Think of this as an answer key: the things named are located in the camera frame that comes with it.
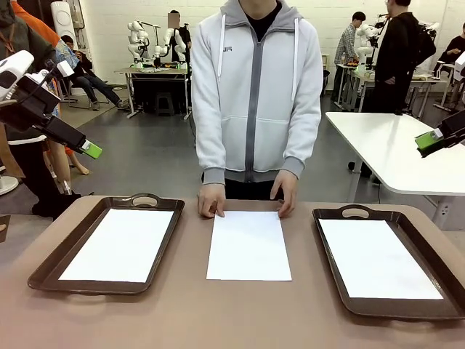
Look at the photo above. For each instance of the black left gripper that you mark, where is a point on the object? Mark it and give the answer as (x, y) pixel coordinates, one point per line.
(29, 105)

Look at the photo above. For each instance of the right gripper black green-tipped finger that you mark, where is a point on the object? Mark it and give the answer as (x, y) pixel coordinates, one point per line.
(454, 129)
(436, 151)

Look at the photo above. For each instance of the white A4 paper sheet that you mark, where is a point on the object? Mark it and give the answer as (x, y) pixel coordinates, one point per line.
(248, 247)
(378, 261)
(116, 247)

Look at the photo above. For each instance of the person's left forearm grey sleeve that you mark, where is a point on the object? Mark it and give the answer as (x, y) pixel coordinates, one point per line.
(303, 145)

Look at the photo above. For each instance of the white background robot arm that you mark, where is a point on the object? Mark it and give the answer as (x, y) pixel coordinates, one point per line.
(137, 40)
(365, 40)
(169, 40)

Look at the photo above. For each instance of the person's right forearm grey sleeve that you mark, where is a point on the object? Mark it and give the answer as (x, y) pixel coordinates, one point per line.
(210, 156)

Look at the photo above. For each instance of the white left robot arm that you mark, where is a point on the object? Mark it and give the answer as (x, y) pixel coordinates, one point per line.
(14, 69)

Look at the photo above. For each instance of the person's left hand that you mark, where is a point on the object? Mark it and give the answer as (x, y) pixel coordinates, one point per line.
(288, 192)

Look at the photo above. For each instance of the person's right hand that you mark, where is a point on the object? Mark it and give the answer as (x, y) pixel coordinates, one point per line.
(212, 200)

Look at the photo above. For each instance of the large white table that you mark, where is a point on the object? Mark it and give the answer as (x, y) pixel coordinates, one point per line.
(381, 145)

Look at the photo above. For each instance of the long grey workbench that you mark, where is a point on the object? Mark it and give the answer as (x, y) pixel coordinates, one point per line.
(421, 82)

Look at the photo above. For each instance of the seated person in black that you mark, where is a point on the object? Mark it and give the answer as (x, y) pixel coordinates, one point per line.
(91, 80)

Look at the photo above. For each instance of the small white desk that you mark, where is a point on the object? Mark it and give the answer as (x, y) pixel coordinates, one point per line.
(445, 71)

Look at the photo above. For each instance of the white round fan base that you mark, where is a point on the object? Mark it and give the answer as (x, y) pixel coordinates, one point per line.
(7, 185)

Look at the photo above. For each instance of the seated person in dark sweater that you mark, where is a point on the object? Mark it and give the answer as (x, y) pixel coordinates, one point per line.
(454, 47)

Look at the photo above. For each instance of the standing person in black clothes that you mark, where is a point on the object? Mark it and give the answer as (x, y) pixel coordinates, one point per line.
(397, 62)

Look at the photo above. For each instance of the small grey stool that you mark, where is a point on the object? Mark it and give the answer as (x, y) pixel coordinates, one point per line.
(164, 103)

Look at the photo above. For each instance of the grey metal workbench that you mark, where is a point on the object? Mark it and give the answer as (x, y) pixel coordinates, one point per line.
(152, 72)

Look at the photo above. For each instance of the bystander in green jacket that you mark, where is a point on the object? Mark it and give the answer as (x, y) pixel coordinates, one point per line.
(29, 36)

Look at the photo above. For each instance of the brown wooden board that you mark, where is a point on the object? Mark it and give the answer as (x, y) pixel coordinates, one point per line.
(4, 232)

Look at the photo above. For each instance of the person in plaid shirt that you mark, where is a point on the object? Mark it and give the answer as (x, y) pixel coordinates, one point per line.
(348, 47)

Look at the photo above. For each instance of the brown plastic serving tray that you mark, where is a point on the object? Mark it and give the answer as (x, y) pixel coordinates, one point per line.
(334, 276)
(47, 269)

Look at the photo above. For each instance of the background person in black top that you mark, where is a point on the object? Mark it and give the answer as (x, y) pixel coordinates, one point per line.
(184, 40)

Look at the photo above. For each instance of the person in grey hoodie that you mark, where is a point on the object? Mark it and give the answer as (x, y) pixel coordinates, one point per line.
(254, 109)

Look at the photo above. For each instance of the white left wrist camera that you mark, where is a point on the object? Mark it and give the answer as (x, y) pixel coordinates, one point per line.
(64, 69)

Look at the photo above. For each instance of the black camera pole stand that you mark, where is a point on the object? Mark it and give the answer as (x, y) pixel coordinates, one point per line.
(157, 40)

